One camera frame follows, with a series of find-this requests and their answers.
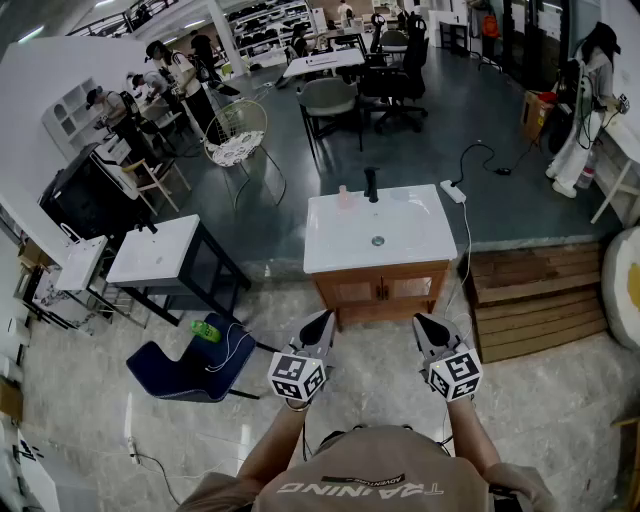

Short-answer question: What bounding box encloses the person's tan printed shirt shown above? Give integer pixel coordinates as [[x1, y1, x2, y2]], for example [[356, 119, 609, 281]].
[[177, 424, 562, 512]]

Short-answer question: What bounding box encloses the wooden vanity cabinet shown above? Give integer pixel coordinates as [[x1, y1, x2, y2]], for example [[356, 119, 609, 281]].
[[313, 259, 451, 331]]

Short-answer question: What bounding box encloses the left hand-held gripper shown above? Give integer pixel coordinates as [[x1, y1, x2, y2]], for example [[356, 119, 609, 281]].
[[268, 310, 337, 404]]

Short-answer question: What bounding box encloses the black office chair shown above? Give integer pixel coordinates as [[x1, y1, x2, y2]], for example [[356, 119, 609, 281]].
[[358, 13, 431, 135]]

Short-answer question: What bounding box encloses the light wooden chair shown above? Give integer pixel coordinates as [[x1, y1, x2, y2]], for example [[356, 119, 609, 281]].
[[121, 156, 192, 217]]

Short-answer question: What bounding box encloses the black frame vanity cabinet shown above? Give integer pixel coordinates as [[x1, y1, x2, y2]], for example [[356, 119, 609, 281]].
[[118, 218, 253, 327]]

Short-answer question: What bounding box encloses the patterned round seat cushion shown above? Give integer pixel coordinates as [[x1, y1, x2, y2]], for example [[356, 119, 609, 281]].
[[208, 130, 266, 168]]

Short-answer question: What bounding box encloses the clear bottle with pink label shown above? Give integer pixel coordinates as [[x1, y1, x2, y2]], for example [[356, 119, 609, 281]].
[[576, 148, 598, 191]]

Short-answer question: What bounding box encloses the white and yellow egg cushion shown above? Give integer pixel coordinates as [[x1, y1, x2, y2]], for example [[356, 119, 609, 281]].
[[600, 225, 640, 351]]

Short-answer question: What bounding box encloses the white table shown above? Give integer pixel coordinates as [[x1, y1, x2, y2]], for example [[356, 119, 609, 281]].
[[282, 47, 367, 79]]

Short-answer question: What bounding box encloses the gold wire chair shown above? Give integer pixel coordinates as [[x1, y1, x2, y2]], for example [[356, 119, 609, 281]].
[[201, 99, 288, 209]]

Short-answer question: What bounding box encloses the green plastic bottle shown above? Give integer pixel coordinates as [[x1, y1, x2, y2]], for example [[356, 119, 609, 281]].
[[190, 319, 223, 344]]

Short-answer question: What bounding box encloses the white power cable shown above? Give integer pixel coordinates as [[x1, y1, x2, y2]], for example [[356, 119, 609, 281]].
[[443, 199, 474, 322]]

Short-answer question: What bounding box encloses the black cable with adapter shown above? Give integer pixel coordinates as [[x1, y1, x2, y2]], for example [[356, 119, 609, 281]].
[[458, 143, 536, 187]]

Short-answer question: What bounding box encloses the wooden pallet step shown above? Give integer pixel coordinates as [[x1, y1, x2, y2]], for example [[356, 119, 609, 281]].
[[466, 242, 609, 365]]

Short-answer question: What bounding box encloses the grey upholstered chair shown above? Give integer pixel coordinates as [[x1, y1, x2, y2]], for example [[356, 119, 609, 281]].
[[296, 76, 365, 167]]

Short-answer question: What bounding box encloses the person's left forearm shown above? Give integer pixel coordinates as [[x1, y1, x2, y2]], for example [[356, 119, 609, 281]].
[[238, 397, 311, 484]]

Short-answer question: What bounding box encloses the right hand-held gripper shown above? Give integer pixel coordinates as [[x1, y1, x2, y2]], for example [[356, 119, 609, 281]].
[[412, 313, 485, 404]]

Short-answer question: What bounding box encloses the thin white charging cable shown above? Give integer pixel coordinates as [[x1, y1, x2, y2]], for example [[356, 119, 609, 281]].
[[205, 322, 252, 373]]

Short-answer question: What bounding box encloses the cardboard box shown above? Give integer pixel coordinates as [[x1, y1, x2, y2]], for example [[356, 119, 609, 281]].
[[519, 89, 557, 144]]

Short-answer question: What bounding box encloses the person's right forearm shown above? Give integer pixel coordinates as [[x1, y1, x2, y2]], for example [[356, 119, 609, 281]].
[[445, 394, 503, 472]]

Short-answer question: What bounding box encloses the white shelf unit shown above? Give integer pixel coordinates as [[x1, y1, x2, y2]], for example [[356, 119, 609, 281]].
[[40, 76, 102, 152]]

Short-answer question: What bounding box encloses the white sink basin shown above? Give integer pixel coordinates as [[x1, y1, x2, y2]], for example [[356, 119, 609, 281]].
[[105, 214, 202, 289], [302, 183, 459, 275]]

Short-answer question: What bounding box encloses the dark blue chair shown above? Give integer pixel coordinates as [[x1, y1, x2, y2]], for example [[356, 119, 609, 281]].
[[125, 312, 262, 404]]

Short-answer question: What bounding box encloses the white desk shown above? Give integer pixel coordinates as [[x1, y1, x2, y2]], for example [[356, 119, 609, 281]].
[[589, 113, 640, 227]]

